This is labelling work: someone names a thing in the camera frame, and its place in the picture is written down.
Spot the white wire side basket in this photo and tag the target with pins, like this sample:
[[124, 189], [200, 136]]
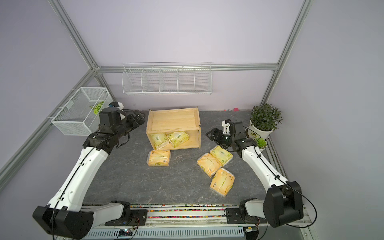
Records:
[[76, 118]]

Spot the large potted green plant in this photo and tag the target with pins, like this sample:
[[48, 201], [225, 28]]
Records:
[[263, 121]]

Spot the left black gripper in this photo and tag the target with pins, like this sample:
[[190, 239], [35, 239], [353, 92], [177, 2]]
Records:
[[141, 120]]

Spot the small potted succulent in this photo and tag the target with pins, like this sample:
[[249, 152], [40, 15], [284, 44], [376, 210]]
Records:
[[261, 143]]

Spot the green leaf toy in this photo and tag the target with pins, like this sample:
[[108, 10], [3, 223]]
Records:
[[97, 107]]

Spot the green tissue pack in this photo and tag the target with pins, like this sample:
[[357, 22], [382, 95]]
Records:
[[178, 138], [222, 155], [160, 140]]

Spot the wooden two-tier shelf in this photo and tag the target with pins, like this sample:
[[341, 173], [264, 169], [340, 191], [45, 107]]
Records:
[[177, 120]]

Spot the orange tissue pack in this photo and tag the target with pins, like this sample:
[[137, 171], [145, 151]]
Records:
[[222, 182], [209, 164], [159, 158]]

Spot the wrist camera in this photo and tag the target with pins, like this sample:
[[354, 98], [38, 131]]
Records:
[[118, 105], [226, 126]]

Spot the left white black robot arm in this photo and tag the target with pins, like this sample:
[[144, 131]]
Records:
[[64, 215]]

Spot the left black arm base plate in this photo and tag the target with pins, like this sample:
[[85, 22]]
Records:
[[135, 217]]

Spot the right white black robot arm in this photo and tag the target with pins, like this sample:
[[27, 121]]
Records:
[[283, 203]]

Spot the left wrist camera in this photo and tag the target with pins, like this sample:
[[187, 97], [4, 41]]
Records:
[[118, 105]]

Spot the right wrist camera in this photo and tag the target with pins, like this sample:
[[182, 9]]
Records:
[[226, 126]]

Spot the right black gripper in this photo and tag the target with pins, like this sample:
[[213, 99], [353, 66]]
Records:
[[218, 138]]

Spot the long white wire wall basket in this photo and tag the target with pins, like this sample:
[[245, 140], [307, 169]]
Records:
[[167, 78]]

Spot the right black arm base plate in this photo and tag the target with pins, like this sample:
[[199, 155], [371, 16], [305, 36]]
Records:
[[238, 216]]

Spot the aluminium front rail frame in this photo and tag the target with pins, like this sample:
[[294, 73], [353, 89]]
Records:
[[166, 222]]

